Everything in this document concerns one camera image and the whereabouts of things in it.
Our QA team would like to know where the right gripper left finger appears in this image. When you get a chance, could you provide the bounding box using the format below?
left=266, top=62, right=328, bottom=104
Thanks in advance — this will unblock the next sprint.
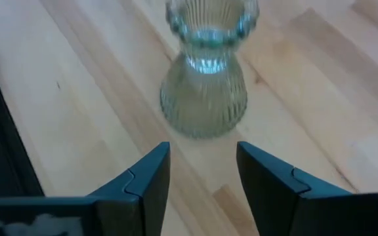
left=89, top=141, right=172, bottom=236

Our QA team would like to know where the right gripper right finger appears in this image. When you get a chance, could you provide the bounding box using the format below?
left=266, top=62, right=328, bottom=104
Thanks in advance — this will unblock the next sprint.
left=236, top=141, right=341, bottom=236

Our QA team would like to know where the large clear glass vase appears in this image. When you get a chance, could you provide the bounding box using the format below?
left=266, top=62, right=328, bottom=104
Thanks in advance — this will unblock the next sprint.
left=159, top=0, right=261, bottom=140

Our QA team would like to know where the black metal table frame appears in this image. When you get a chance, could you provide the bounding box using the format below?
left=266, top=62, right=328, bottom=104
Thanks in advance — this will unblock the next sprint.
left=0, top=39, right=45, bottom=197

